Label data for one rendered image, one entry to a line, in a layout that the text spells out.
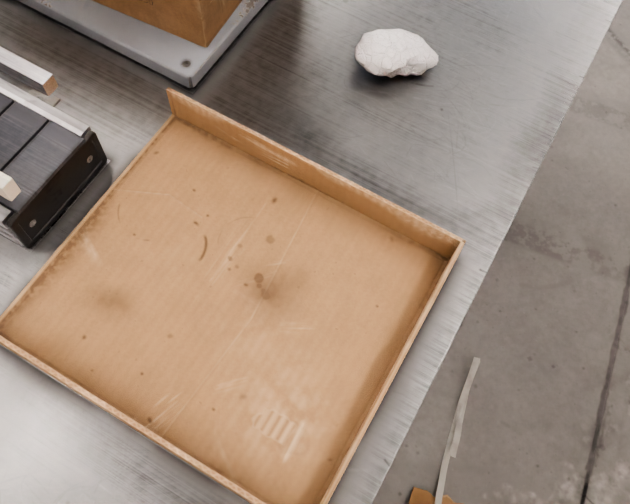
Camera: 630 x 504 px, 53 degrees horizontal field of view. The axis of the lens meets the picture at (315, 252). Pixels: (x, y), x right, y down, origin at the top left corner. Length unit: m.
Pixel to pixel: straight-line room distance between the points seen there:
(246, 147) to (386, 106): 0.15
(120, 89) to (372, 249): 0.30
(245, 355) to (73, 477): 0.15
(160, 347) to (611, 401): 1.17
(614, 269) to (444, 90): 1.05
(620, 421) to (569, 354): 0.17
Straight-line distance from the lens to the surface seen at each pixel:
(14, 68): 0.53
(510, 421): 1.44
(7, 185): 0.53
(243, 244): 0.56
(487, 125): 0.66
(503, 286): 1.53
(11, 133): 0.60
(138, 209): 0.58
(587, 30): 0.78
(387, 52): 0.65
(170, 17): 0.66
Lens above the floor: 1.33
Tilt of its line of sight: 65 degrees down
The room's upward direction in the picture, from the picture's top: 7 degrees clockwise
